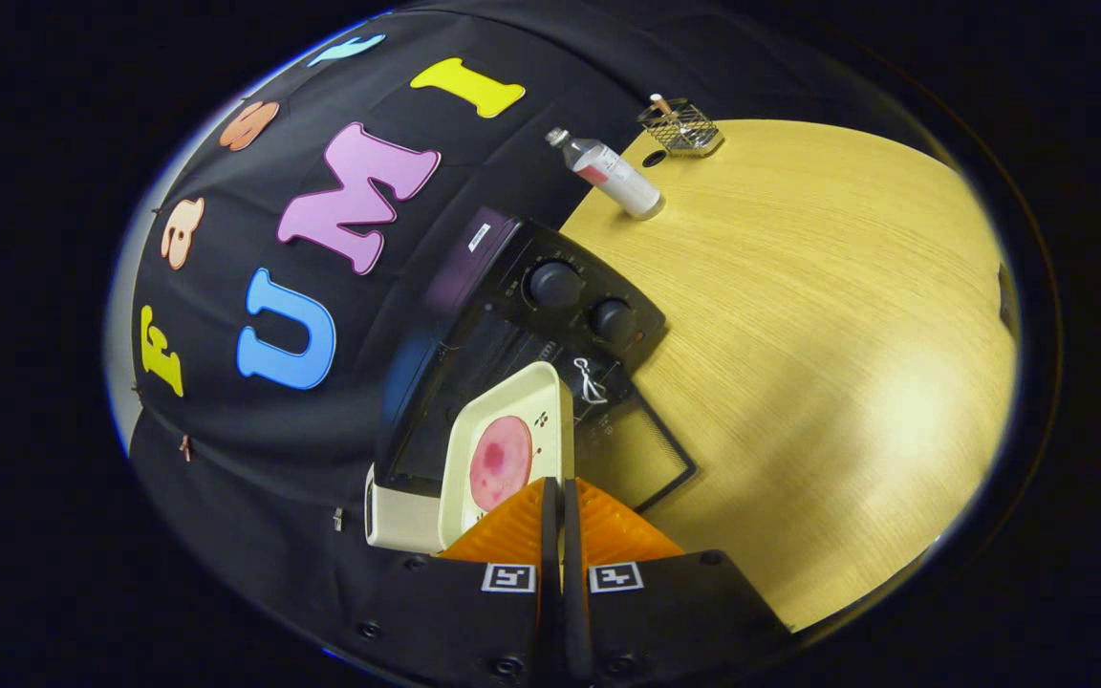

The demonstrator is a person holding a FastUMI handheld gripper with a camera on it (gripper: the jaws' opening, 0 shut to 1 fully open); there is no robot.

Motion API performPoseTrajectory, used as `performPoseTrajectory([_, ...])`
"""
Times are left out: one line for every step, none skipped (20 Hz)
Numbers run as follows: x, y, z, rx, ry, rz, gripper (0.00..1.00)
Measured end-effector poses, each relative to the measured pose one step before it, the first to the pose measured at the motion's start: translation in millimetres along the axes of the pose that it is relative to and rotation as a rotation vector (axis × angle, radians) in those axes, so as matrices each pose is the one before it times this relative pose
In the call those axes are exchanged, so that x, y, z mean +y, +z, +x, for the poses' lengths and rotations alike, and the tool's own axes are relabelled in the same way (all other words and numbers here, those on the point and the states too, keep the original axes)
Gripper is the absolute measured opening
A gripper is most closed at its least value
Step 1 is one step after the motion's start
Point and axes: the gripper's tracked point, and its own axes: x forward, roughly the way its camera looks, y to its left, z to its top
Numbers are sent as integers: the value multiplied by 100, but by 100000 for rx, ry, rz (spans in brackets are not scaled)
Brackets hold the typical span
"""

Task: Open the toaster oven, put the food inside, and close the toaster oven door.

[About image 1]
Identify clear plastic bottle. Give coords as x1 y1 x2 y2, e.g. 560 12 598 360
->
545 127 666 222

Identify cream square plate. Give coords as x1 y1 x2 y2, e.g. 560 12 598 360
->
438 361 575 555

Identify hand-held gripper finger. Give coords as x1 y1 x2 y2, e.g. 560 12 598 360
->
562 478 795 684
340 476 561 684

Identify white bread toaster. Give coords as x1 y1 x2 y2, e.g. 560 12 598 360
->
364 463 446 555

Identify black toaster oven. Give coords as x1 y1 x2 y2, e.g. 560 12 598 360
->
374 205 700 517

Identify metal wire basket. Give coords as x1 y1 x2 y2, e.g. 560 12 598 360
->
637 93 725 159

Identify pink round food slice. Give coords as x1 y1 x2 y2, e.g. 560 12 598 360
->
469 416 534 512

